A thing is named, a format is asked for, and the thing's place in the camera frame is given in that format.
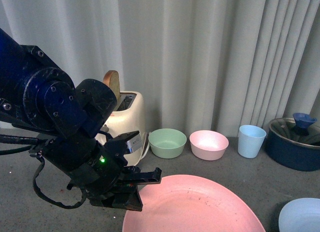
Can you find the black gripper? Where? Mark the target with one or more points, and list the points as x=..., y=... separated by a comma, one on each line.
x=100, y=171

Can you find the pink plate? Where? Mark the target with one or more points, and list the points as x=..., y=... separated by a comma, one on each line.
x=188, y=203

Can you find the light blue plate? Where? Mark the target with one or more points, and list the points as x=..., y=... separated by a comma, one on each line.
x=300, y=215

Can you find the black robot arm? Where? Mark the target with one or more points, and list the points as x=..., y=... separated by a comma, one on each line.
x=36, y=95

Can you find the green bowl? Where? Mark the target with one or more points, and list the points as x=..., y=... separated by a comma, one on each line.
x=167, y=143

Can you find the cream two-slot toaster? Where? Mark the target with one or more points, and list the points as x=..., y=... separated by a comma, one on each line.
x=129, y=116

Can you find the pink bowl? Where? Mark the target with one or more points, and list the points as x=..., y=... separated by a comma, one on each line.
x=208, y=145

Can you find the brown toast slice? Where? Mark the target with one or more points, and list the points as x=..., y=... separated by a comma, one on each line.
x=112, y=80

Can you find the light blue cup right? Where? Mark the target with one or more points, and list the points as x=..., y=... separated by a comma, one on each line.
x=250, y=140

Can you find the grey curtain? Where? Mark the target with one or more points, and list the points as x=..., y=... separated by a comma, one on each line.
x=199, y=64

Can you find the dark blue pot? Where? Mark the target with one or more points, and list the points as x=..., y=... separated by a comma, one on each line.
x=297, y=157

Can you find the glass lid blue knob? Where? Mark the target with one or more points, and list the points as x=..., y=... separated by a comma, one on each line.
x=300, y=130

